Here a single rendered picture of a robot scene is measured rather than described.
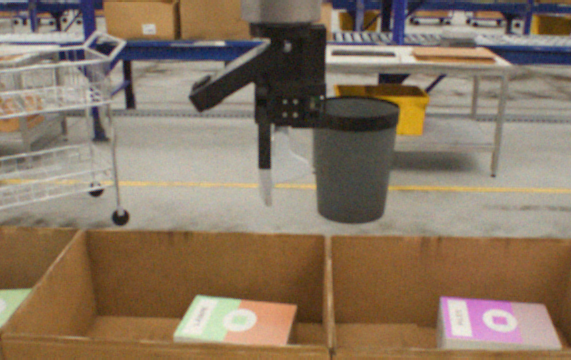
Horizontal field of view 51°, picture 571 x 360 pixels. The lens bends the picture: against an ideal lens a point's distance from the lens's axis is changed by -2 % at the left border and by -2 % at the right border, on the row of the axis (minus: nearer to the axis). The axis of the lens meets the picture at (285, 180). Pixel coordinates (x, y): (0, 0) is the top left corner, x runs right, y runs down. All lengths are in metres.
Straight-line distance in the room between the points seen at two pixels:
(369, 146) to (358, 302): 2.32
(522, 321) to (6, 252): 0.82
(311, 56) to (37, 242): 0.58
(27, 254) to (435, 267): 0.66
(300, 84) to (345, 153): 2.62
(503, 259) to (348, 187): 2.41
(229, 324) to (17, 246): 0.39
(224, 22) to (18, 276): 3.99
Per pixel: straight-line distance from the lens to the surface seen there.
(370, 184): 3.39
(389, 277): 0.99
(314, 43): 0.69
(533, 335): 0.94
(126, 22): 5.11
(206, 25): 4.94
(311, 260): 0.97
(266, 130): 0.67
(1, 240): 1.08
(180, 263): 1.00
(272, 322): 0.91
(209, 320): 0.92
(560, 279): 1.06
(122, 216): 3.53
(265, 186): 0.71
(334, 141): 3.28
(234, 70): 0.69
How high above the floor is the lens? 1.47
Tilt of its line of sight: 21 degrees down
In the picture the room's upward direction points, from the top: straight up
